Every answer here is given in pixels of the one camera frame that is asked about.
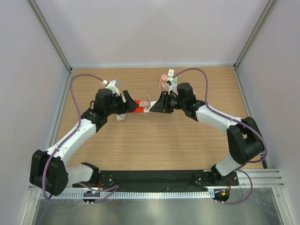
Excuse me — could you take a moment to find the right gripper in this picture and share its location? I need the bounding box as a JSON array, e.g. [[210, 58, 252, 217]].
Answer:
[[150, 91, 186, 114]]

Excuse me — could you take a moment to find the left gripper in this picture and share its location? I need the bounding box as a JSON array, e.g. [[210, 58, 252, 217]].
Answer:
[[105, 90, 137, 116]]

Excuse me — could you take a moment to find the red cube socket adapter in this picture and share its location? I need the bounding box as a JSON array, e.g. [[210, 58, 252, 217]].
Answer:
[[132, 99, 144, 113]]

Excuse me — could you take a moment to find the white power strip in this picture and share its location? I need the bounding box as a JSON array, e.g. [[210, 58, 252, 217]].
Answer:
[[144, 101, 157, 113]]

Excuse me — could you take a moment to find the pink small charger plug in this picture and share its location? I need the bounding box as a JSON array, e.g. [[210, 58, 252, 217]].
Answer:
[[139, 100, 150, 108]]

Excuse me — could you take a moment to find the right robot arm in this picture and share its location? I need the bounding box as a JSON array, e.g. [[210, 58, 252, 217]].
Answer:
[[149, 82, 266, 186]]

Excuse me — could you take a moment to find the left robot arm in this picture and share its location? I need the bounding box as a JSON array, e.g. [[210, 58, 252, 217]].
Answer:
[[29, 88, 139, 196]]

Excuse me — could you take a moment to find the pink round power socket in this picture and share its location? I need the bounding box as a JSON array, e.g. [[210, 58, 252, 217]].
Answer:
[[159, 84, 169, 92]]

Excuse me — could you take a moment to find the tall white charger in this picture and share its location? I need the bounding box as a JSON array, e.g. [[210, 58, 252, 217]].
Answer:
[[167, 69, 174, 77]]

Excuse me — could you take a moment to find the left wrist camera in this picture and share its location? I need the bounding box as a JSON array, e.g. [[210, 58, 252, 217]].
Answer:
[[102, 79, 120, 96]]

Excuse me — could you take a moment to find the pink charger with cable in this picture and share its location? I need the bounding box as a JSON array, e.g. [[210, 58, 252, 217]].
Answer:
[[160, 74, 168, 88]]

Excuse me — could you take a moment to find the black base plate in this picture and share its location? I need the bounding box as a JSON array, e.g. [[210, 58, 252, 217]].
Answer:
[[85, 170, 239, 193]]

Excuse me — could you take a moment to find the white slotted cable duct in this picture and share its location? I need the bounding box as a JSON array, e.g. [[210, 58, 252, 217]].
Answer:
[[51, 189, 215, 200]]

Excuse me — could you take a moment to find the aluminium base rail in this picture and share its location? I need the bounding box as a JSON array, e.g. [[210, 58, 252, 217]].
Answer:
[[237, 169, 284, 188]]

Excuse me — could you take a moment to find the left aluminium frame post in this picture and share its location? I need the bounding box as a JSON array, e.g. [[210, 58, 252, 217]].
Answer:
[[26, 0, 72, 73]]

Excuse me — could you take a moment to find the aluminium frame post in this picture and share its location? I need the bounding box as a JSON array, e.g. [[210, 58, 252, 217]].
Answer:
[[233, 0, 277, 70], [26, 0, 72, 73]]

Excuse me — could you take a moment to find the right aluminium frame post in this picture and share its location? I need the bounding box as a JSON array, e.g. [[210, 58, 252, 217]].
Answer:
[[233, 0, 277, 70]]

